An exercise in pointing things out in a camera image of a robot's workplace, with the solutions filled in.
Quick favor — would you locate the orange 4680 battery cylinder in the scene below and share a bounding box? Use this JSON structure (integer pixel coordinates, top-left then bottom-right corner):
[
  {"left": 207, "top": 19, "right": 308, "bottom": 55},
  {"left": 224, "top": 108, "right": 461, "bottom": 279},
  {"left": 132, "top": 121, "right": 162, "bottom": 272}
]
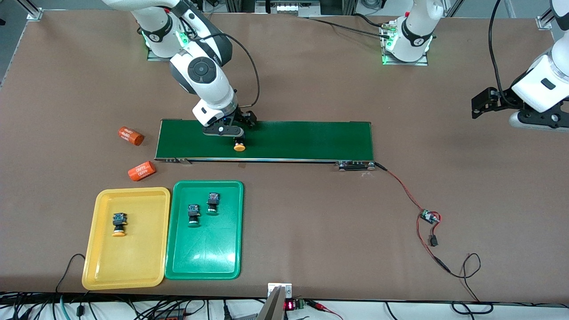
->
[
  {"left": 118, "top": 127, "right": 144, "bottom": 146},
  {"left": 128, "top": 161, "right": 156, "bottom": 181}
]

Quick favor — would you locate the green conveyor belt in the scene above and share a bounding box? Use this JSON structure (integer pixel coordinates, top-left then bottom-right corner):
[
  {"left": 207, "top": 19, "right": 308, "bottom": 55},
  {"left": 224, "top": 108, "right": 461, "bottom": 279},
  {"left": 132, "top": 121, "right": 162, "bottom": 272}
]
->
[{"left": 154, "top": 119, "right": 376, "bottom": 172}]

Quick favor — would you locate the silver equipment box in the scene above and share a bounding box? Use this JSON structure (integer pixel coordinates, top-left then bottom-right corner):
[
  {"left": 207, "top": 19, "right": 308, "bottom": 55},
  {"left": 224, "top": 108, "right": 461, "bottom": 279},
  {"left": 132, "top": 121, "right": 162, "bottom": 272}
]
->
[{"left": 256, "top": 0, "right": 321, "bottom": 17}]

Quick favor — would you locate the green plastic tray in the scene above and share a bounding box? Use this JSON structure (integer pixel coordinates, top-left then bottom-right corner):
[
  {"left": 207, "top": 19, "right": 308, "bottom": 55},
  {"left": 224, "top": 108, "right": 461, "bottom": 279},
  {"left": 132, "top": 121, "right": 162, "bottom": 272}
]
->
[{"left": 164, "top": 180, "right": 244, "bottom": 280}]

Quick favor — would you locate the yellow plastic tray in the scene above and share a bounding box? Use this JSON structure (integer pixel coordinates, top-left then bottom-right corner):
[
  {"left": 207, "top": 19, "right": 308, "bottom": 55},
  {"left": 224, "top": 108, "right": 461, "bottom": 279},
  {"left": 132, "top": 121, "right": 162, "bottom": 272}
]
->
[{"left": 81, "top": 187, "right": 171, "bottom": 290}]

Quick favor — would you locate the grey metal beam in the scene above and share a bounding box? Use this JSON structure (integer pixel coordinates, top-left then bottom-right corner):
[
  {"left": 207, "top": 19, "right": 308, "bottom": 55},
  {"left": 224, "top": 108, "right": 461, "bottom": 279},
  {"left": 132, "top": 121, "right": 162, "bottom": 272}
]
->
[{"left": 257, "top": 287, "right": 286, "bottom": 320}]

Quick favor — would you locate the red clip lead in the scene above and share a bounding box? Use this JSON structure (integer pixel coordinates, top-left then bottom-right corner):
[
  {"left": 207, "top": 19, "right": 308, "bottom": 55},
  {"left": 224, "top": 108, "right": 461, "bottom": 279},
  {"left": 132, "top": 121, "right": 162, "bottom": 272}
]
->
[{"left": 307, "top": 300, "right": 345, "bottom": 320}]

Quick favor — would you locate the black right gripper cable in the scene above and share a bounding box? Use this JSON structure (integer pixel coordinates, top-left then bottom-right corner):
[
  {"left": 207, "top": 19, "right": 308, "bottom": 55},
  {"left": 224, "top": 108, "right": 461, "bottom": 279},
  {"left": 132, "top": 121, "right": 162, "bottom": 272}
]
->
[{"left": 209, "top": 32, "right": 260, "bottom": 108}]

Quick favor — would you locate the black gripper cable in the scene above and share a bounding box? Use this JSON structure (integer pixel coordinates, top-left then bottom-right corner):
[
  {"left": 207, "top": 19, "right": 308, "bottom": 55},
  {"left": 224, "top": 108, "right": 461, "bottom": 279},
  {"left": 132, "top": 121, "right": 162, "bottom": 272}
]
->
[
  {"left": 209, "top": 32, "right": 260, "bottom": 108},
  {"left": 488, "top": 0, "right": 512, "bottom": 100}
]

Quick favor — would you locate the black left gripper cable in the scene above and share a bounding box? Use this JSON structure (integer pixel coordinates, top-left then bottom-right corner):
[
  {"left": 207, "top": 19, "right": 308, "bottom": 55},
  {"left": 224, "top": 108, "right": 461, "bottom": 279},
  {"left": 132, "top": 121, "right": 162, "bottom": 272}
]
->
[{"left": 488, "top": 0, "right": 512, "bottom": 100}]

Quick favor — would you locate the aluminium frame profile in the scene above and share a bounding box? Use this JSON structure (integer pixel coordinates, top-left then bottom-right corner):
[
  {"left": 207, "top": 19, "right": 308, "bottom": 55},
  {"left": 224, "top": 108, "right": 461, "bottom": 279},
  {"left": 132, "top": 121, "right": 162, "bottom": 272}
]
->
[
  {"left": 537, "top": 9, "right": 556, "bottom": 31},
  {"left": 20, "top": 0, "right": 44, "bottom": 21}
]

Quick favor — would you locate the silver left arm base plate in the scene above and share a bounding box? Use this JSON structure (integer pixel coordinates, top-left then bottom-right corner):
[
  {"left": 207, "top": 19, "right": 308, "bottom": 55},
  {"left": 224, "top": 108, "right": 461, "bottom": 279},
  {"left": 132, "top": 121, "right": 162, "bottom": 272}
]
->
[{"left": 381, "top": 22, "right": 429, "bottom": 66}]

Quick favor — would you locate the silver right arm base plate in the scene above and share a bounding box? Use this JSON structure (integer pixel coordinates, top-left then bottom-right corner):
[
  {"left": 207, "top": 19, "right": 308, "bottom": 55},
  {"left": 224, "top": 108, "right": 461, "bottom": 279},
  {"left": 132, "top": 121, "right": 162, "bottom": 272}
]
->
[{"left": 147, "top": 13, "right": 198, "bottom": 62}]

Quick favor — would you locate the red black conveyor wire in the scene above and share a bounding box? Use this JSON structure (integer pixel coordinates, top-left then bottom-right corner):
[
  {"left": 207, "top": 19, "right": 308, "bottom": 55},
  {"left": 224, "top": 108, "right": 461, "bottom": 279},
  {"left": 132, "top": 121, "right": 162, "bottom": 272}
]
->
[{"left": 376, "top": 164, "right": 425, "bottom": 213}]

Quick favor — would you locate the black base cable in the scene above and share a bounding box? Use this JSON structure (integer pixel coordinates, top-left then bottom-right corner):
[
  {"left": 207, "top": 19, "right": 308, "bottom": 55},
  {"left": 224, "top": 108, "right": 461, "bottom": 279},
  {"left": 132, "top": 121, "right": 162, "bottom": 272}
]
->
[{"left": 307, "top": 17, "right": 392, "bottom": 38}]

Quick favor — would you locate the red black power wire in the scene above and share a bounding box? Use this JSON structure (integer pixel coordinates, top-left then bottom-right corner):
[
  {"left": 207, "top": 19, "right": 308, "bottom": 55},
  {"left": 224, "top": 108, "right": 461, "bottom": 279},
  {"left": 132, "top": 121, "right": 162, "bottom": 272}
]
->
[{"left": 417, "top": 220, "right": 450, "bottom": 272}]

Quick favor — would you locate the black inline switch red lead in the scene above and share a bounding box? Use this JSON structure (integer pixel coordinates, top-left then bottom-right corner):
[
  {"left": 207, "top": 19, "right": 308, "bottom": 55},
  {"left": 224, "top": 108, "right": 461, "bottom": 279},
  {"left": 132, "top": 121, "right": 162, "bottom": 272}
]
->
[{"left": 429, "top": 212, "right": 441, "bottom": 248}]

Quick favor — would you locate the thin black power cable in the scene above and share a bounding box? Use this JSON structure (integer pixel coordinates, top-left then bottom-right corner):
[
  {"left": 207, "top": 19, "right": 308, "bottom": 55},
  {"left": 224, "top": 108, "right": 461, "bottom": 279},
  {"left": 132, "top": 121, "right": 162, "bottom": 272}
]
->
[{"left": 447, "top": 252, "right": 494, "bottom": 314}]

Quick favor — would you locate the silver mount bracket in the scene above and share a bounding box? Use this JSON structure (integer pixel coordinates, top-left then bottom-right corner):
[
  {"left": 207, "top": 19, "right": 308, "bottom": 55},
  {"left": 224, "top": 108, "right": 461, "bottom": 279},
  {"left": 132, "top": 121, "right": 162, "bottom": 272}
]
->
[{"left": 268, "top": 283, "right": 293, "bottom": 299}]

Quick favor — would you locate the thin black table cable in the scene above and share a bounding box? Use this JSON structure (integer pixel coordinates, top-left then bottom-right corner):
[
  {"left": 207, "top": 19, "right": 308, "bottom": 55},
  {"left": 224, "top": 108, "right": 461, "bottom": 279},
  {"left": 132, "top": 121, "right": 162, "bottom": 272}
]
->
[{"left": 56, "top": 253, "right": 86, "bottom": 294}]

